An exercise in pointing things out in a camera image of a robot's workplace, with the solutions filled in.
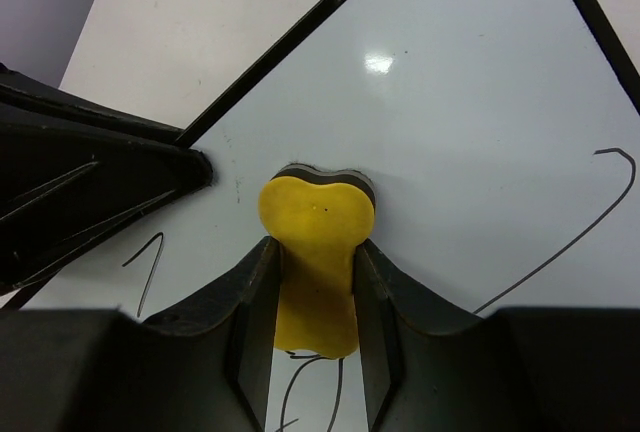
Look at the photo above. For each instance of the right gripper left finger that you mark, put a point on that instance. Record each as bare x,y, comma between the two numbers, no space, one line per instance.
222,339

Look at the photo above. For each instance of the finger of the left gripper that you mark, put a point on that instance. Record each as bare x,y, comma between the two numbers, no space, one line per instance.
74,172

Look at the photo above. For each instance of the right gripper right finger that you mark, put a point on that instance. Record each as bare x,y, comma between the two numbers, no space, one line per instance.
411,348

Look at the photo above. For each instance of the yellow bone-shaped eraser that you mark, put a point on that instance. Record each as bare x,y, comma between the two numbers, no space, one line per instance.
319,218

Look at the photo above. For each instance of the black framed whiteboard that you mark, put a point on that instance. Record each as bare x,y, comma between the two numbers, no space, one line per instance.
502,141

